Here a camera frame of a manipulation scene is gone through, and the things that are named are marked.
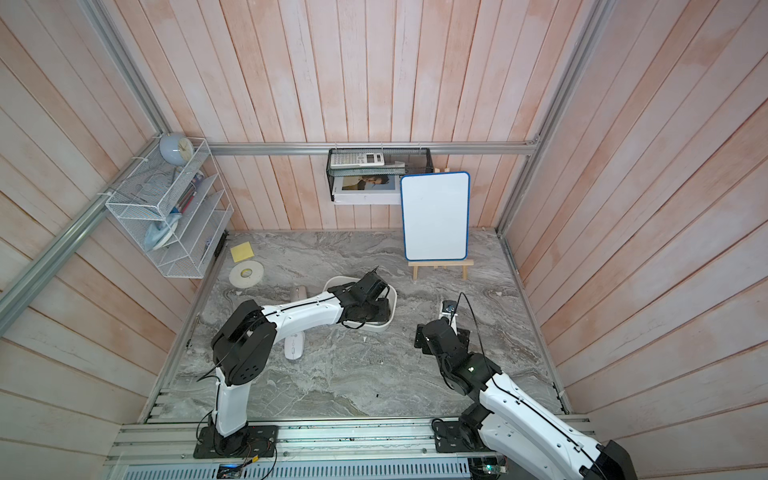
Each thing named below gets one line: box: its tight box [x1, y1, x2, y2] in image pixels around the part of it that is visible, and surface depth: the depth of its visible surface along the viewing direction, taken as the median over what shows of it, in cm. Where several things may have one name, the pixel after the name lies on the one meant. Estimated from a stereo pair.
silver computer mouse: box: [290, 285, 307, 302], surface depth 103 cm
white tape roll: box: [229, 260, 265, 289], surface depth 109 cm
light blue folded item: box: [144, 213, 182, 251], surface depth 83 cm
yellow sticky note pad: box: [230, 241, 255, 263], surface depth 117 cm
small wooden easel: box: [408, 259, 475, 281], surface depth 103 cm
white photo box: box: [332, 175, 401, 205], surface depth 95 cm
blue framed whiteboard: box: [400, 171, 471, 262], surface depth 92 cm
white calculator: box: [330, 152, 385, 168], surface depth 92 cm
